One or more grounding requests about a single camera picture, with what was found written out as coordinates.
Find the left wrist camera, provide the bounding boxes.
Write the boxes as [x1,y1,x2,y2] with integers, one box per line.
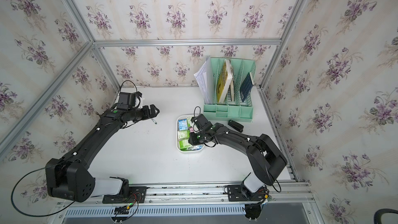
[134,91,143,108]

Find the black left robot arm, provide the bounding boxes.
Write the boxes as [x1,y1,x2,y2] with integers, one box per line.
[45,92,160,202]

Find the black stapler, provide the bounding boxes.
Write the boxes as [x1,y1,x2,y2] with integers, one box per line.
[228,120,244,133]

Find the aluminium mounting rail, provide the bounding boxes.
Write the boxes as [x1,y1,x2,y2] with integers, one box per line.
[73,180,315,206]

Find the aluminium frame profiles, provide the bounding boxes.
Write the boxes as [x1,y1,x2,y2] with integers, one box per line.
[0,0,324,206]

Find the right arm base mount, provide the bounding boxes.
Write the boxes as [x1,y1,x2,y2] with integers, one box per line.
[224,184,269,202]

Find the green plastic file organizer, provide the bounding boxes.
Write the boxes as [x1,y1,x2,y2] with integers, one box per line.
[203,58,256,122]

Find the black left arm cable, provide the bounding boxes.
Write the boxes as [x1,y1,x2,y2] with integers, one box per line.
[10,164,75,218]

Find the dark blue notebook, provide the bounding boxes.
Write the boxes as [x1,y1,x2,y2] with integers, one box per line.
[239,72,254,102]

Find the yellow book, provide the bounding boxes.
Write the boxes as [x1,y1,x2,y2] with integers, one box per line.
[216,59,234,104]

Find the thin book in organizer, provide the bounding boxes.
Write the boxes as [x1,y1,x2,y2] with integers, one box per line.
[230,82,235,102]

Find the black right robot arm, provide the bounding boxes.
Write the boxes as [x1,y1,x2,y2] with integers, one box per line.
[189,114,288,194]

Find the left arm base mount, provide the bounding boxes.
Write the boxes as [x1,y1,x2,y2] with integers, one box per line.
[102,177,148,204]

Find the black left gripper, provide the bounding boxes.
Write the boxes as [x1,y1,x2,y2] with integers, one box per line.
[126,103,160,122]

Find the white plastic storage box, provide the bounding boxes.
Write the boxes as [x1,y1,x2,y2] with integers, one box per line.
[176,114,204,154]

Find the green tissue pack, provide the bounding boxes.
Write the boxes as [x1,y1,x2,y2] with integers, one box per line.
[178,139,194,151]
[177,130,190,141]
[187,116,193,128]

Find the white paper stack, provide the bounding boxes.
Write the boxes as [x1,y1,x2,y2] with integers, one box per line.
[194,56,215,104]

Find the blue tissue pack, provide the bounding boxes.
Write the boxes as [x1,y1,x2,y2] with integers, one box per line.
[194,145,204,150]
[177,119,189,131]

